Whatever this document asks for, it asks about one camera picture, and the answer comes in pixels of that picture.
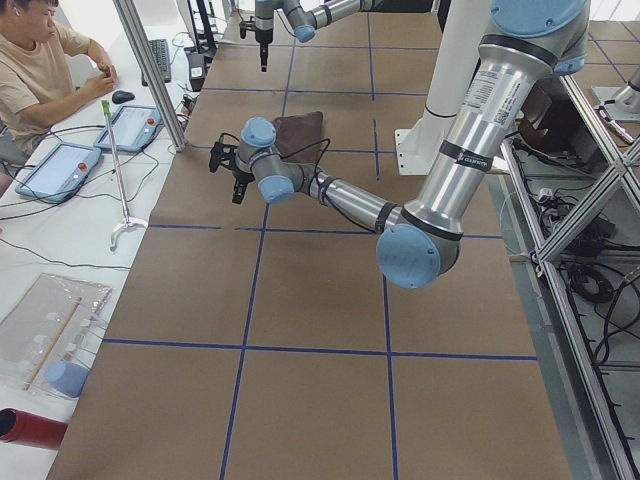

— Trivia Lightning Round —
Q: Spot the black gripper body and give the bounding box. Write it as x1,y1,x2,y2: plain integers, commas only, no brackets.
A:
233,165,254,193
254,17,273,55

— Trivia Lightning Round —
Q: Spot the brown t-shirt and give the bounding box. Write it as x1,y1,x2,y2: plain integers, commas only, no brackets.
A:
273,111,324,164

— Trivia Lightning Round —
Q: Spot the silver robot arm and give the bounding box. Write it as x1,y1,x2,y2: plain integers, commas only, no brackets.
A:
245,0,383,72
230,1,590,289

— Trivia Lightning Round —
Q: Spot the black keyboard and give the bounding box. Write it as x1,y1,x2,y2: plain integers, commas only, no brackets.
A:
148,39,172,83

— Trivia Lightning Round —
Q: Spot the green grabber tool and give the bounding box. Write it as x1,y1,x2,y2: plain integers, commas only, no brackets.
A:
101,100,148,253

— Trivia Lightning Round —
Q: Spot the far teach pendant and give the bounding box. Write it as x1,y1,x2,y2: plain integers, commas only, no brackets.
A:
108,104,162,153

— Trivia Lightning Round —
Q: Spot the teach pendant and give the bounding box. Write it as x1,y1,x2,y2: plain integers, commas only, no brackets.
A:
15,142,101,204
108,104,162,153

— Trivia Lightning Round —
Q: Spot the black computer mouse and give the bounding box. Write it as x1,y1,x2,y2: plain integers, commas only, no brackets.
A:
111,90,135,105

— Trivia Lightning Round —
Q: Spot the near teach pendant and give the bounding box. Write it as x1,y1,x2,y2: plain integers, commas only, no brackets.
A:
15,142,101,204

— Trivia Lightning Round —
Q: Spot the seated person beige shirt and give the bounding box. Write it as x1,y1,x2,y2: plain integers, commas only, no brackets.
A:
0,0,121,186

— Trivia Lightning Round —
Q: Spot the silver foil bag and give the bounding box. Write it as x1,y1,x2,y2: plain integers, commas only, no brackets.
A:
1,274,112,398

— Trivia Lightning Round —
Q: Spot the blue plastic cup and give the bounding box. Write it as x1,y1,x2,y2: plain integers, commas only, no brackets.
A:
45,361,89,398

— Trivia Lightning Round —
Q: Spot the red cylinder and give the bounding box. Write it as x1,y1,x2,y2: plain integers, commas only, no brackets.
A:
1,408,68,450

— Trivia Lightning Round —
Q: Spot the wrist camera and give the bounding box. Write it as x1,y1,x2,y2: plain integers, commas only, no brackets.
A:
209,141,237,173
239,20,255,39

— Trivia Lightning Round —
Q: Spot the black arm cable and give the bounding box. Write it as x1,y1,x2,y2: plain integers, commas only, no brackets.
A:
219,132,332,166

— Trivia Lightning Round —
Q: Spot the aluminium frame post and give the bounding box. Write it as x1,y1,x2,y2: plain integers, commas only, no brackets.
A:
113,0,187,152

